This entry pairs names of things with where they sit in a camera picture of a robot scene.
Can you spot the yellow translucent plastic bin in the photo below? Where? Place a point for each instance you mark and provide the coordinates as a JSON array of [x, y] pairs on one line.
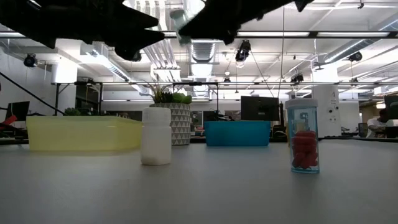
[[84, 133]]

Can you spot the black ceiling spotlight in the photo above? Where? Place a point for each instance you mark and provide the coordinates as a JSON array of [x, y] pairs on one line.
[[30, 60], [355, 56], [297, 77], [243, 49], [137, 57]]

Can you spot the small green plant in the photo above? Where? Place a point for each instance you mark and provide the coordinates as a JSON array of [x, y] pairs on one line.
[[72, 111]]

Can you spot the black computer monitor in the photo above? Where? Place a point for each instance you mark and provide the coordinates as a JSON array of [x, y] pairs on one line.
[[259, 108], [391, 105], [18, 110]]

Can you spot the clear teal pill bottle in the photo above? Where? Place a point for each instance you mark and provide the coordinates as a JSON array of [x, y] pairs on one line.
[[178, 18]]

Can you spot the silver ventilation duct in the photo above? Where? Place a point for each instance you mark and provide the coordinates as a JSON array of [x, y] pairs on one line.
[[202, 53]]

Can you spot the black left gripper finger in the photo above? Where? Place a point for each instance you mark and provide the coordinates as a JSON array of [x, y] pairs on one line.
[[130, 17], [136, 40]]

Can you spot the green artificial plant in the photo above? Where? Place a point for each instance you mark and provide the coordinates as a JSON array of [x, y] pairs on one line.
[[168, 95]]

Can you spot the red plastic clip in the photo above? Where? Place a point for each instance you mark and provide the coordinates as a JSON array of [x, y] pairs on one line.
[[7, 120]]

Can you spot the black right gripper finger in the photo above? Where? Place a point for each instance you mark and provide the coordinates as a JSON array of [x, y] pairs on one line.
[[211, 21]]

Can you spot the triangle-patterned grey plant pot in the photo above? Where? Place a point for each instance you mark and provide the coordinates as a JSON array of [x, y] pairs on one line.
[[182, 124]]

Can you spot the person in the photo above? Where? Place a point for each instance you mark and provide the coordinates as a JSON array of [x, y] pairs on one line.
[[376, 124]]

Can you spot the white building column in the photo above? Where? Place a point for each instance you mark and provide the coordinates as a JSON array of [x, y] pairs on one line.
[[63, 93], [325, 102]]

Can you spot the blue bottle with red pills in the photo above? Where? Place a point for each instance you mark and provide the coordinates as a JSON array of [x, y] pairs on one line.
[[303, 140]]

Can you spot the blue plastic bin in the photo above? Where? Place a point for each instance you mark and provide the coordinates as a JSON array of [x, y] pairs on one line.
[[236, 133]]

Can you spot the white opaque pill bottle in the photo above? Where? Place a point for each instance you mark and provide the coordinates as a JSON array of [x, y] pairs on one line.
[[155, 140]]

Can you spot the black background workstation frame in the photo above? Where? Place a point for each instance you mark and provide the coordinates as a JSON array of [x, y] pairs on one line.
[[57, 99]]

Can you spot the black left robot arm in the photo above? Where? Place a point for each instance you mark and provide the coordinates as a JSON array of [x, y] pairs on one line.
[[12, 12]]

